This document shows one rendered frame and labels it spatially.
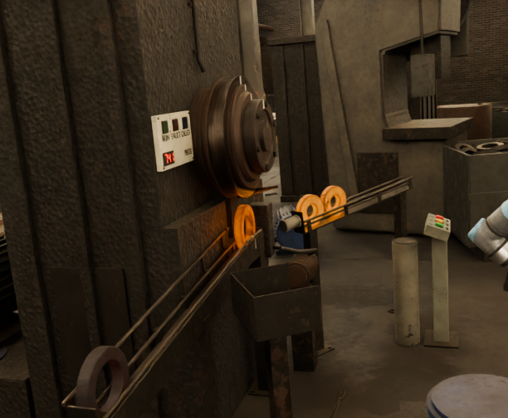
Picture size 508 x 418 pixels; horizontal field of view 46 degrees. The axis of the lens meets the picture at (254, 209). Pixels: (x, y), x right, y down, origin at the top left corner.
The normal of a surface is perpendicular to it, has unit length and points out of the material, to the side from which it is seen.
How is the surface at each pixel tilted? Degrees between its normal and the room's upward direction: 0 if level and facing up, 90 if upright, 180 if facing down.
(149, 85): 90
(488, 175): 90
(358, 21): 90
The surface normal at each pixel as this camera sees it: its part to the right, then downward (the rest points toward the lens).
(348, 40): -0.52, 0.22
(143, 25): 0.95, -0.01
